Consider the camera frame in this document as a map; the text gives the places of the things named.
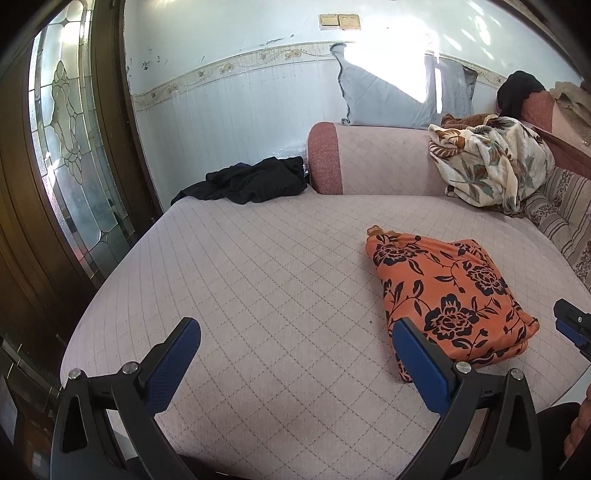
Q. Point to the cream floral blanket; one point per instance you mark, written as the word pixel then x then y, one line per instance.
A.
pixel 494 166

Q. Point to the person's black pants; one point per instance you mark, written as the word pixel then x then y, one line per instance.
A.
pixel 554 429

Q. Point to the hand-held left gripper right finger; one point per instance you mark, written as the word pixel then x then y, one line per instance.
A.
pixel 422 369

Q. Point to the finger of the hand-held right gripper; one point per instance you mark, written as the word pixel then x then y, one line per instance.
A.
pixel 572 323

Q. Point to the beige wall switch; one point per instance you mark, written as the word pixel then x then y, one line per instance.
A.
pixel 328 21
pixel 349 21

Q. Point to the brown blanket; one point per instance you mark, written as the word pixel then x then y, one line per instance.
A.
pixel 461 121

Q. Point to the striped cushion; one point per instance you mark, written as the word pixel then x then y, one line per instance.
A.
pixel 565 217

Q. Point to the orange black floral garment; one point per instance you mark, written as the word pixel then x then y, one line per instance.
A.
pixel 461 286

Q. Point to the wooden door with patterned glass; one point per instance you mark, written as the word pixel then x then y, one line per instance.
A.
pixel 64 138

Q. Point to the grey blue pillow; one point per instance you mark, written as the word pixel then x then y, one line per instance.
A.
pixel 383 99

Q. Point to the black cloth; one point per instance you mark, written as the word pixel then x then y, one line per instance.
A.
pixel 258 182

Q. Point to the beige cloth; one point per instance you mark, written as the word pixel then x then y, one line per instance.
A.
pixel 572 99

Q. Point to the pink quilted sofa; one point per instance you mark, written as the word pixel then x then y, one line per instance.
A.
pixel 277 286

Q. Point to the black garment on sofa back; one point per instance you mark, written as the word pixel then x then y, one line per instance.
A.
pixel 517 92

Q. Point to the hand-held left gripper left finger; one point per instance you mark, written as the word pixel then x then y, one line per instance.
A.
pixel 173 364

